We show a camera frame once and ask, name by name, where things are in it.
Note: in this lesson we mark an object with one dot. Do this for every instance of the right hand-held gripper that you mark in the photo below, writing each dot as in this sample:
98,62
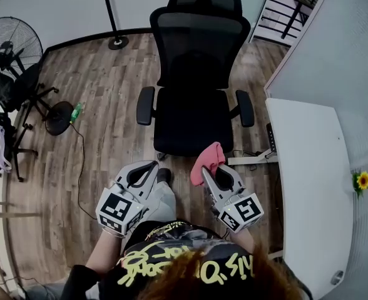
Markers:
242,212

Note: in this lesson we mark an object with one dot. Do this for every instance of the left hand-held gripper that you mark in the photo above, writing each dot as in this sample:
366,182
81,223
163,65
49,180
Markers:
115,209

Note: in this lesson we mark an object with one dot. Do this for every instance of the pink cloth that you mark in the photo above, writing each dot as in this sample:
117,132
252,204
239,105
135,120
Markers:
207,158

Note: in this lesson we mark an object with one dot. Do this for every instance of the black office chair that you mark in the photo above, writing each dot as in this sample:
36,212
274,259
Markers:
193,120

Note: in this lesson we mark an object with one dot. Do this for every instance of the person's right forearm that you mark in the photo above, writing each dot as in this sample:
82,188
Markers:
242,241

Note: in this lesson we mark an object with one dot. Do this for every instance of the person's left forearm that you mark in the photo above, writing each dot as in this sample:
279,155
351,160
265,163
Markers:
104,252

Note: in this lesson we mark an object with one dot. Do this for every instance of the person's left shoe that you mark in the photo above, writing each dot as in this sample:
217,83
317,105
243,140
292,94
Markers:
164,175

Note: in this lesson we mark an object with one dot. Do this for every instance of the person's grey trousers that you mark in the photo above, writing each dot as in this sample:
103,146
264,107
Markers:
163,198

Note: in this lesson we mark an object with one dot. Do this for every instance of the person's black printed shirt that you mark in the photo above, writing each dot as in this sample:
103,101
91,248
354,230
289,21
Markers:
177,236

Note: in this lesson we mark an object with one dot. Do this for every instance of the white desk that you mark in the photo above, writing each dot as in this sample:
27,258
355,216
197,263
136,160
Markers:
312,167

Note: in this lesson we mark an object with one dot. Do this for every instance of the potted sunflower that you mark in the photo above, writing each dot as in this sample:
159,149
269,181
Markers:
363,180

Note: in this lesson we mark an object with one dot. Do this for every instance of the black chair with grey cushion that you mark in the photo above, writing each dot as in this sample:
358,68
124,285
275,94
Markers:
46,292

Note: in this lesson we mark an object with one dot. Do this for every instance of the black coat rack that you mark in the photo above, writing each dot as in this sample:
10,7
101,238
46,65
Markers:
110,11

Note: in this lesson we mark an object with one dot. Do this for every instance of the black metal railing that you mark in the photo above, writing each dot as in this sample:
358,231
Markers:
292,20

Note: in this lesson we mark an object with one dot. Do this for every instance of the black floor fan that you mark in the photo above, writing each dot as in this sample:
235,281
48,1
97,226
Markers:
5,47

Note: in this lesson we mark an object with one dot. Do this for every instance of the wooden frame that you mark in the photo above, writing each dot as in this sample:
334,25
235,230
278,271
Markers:
13,214

